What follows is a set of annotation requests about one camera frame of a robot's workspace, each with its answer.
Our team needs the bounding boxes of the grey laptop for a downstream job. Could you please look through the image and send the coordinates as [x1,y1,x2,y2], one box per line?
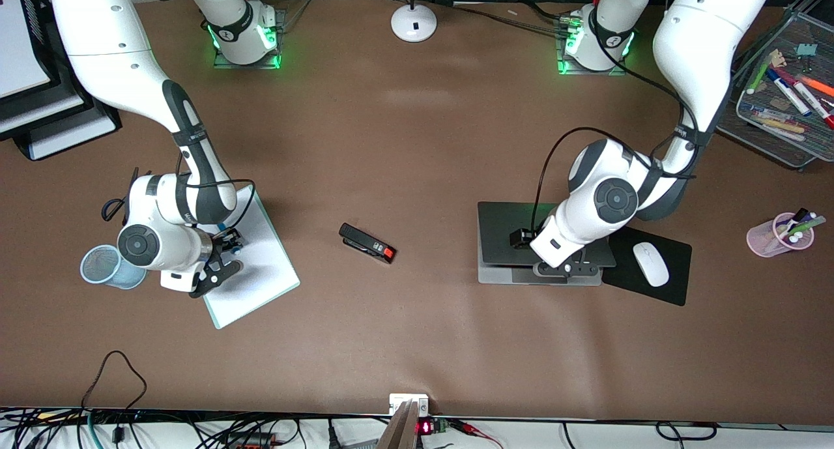
[477,201,618,286]

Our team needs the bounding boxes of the white marker with blue cap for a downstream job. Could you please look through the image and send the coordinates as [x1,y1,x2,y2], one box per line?
[766,67,812,117]

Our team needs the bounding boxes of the white marker with red cap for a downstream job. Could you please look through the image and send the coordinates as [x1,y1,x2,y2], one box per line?
[791,78,834,130]

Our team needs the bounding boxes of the orange marker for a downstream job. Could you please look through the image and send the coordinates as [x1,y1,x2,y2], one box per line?
[800,74,834,98]

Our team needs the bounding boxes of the white paper sheet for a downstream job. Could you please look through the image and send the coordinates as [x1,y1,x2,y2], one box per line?
[205,190,298,326]

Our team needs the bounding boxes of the mint green clipboard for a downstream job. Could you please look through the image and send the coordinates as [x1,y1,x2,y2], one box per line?
[202,185,301,330]

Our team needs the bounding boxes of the light blue mesh pen cup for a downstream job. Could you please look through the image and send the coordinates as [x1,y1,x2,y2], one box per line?
[80,244,148,291]

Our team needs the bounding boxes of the white computer mouse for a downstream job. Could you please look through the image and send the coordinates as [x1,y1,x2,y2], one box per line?
[633,242,670,287]

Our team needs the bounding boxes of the black stapler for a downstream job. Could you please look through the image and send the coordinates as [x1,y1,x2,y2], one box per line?
[339,223,397,265]

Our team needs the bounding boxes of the black mouse pad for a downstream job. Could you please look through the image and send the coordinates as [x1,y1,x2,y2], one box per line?
[601,223,693,307]

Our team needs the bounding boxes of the white paper stack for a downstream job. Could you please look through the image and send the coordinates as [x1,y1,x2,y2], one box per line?
[27,107,119,160]
[0,0,53,99]

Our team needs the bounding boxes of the black stacked document tray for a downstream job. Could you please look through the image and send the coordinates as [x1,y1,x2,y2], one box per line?
[0,0,123,162]

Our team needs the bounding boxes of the white lamp base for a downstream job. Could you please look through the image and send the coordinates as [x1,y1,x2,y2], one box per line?
[390,0,438,44]

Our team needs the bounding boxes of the pink translucent pen cup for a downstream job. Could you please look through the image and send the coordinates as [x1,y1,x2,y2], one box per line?
[747,212,816,259]

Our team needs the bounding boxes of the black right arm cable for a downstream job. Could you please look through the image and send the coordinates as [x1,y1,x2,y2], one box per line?
[175,152,256,231]

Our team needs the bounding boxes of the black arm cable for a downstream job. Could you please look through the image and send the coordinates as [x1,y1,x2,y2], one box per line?
[531,0,701,236]
[175,152,256,231]

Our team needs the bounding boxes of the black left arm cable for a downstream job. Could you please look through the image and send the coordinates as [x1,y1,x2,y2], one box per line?
[531,0,701,236]

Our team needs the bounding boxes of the thin black looped cable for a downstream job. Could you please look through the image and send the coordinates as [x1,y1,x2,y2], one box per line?
[81,350,148,414]

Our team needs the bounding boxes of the white table edge bracket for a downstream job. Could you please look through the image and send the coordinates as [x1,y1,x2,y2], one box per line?
[389,393,430,416]

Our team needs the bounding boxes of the red wire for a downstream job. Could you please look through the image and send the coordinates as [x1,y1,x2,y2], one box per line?
[448,419,504,449]

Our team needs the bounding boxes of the black base cable bundle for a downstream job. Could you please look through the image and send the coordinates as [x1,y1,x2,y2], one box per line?
[453,1,569,34]

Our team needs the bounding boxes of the black cable loop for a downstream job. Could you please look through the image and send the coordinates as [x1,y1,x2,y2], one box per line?
[654,421,719,449]

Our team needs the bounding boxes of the grey wire mesh tray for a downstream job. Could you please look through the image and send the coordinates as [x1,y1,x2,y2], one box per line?
[715,9,834,170]

